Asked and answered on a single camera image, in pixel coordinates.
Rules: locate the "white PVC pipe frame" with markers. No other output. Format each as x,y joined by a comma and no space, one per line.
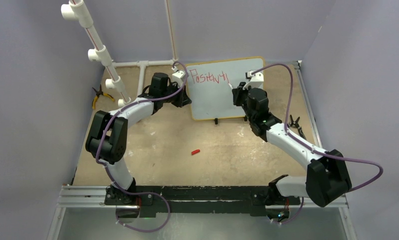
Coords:
125,33

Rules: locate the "green-handled pliers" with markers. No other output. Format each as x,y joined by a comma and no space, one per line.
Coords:
294,123

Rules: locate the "metal whiteboard stand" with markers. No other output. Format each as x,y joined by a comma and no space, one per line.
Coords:
230,119

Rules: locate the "yellow-framed whiteboard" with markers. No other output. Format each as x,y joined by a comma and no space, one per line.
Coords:
207,86

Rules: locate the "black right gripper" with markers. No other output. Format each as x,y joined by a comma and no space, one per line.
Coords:
239,92

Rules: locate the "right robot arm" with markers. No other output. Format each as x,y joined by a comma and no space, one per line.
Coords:
327,176

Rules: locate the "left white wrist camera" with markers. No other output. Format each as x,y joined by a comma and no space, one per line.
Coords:
178,77

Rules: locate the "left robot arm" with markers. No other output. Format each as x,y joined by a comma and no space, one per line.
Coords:
108,133

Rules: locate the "yellow-handled pliers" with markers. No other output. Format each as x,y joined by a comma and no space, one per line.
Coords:
98,93

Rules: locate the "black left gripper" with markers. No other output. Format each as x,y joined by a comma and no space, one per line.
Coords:
183,99

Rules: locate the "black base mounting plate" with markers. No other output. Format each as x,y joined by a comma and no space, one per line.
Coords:
251,200

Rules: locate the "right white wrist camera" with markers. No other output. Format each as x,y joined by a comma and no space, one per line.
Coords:
254,80

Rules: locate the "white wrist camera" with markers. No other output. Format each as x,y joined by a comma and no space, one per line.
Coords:
254,80
178,77

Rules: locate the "red marker cap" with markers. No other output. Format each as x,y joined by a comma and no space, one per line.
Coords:
195,152

